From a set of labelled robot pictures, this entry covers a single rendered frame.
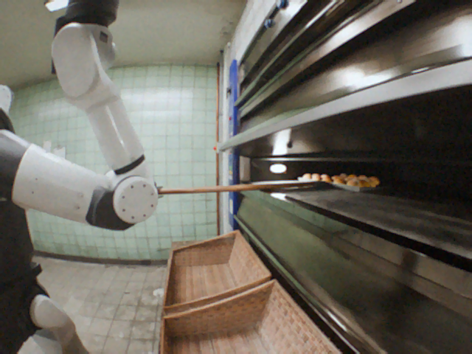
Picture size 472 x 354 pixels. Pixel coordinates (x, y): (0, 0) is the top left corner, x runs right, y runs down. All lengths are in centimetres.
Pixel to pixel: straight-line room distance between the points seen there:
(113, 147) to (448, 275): 57
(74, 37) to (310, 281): 74
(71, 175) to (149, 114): 194
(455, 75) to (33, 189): 47
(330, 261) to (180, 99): 209
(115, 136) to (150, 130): 185
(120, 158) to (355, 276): 55
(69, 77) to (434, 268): 61
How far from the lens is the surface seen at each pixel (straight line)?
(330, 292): 54
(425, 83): 22
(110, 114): 30
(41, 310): 60
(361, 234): 43
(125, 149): 30
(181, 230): 223
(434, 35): 42
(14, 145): 31
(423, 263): 38
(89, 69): 28
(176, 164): 207
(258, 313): 88
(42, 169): 29
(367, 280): 48
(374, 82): 25
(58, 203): 29
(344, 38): 53
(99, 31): 32
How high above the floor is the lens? 132
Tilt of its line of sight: 5 degrees down
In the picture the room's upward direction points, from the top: straight up
